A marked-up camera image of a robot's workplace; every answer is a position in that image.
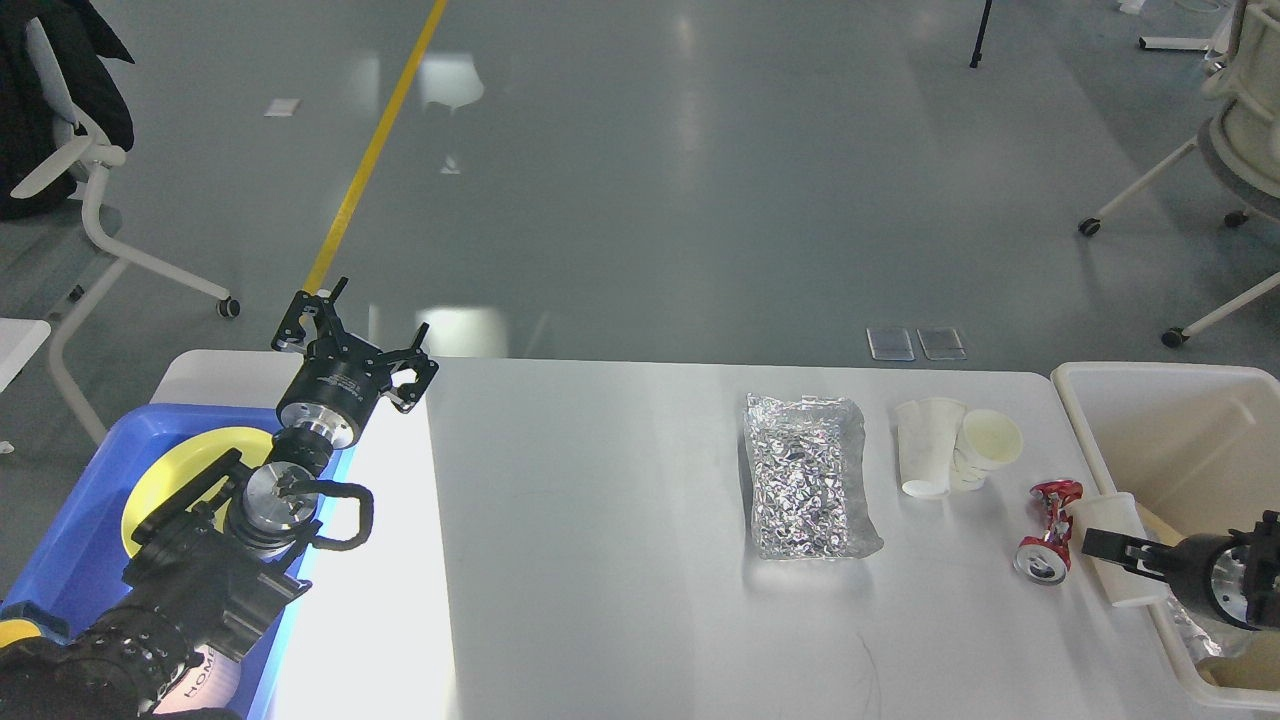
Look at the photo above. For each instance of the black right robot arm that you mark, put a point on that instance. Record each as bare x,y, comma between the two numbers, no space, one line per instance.
1261,575

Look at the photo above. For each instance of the white office chair right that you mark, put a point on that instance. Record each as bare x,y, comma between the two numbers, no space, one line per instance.
1238,143

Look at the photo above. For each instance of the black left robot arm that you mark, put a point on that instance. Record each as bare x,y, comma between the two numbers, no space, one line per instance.
211,573

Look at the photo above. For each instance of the white side table corner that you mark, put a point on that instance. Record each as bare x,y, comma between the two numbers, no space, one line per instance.
20,341

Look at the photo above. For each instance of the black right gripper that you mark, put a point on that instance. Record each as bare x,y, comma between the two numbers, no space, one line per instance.
1206,573

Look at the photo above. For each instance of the crushed red can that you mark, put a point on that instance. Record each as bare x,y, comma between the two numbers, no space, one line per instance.
1045,558

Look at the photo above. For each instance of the floor socket plate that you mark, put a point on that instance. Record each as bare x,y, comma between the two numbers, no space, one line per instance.
942,343
891,344

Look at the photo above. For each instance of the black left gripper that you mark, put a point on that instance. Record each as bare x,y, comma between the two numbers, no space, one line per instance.
338,386

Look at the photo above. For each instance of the pink mug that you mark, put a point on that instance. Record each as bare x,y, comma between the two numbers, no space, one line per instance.
211,684

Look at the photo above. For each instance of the white office chair left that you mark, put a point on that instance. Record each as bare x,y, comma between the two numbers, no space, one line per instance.
84,151

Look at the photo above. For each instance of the white office chair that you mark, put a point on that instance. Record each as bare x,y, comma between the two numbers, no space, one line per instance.
84,151
1238,143

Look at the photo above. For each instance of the silver foil bag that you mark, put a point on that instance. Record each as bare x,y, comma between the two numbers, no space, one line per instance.
808,499

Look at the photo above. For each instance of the blue plastic tray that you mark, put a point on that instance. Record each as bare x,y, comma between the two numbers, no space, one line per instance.
77,572

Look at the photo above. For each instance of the floor socket plate right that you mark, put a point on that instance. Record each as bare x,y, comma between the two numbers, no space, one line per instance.
942,343

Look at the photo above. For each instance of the floor socket plate left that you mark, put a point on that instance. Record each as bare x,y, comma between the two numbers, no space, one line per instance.
891,344

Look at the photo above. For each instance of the white chair leg with caster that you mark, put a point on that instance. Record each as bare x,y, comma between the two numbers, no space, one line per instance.
1175,337

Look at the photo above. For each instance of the blue mug yellow inside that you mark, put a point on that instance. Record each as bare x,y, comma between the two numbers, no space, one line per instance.
26,619

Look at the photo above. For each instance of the yellow plate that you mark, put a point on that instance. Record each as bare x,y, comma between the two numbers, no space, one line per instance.
179,464

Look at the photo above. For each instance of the black tripod leg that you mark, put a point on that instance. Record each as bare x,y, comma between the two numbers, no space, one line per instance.
976,56

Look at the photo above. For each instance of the clear plastic bag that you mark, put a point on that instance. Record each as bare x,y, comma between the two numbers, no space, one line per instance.
1204,637

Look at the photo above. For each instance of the beige plastic bin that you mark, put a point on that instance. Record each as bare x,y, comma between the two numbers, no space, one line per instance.
1196,445

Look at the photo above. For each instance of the brown paper bag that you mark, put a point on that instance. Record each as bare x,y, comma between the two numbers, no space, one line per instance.
1250,678

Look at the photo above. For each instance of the white paper cup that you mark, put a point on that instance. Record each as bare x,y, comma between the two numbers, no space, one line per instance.
985,441
1118,513
926,432

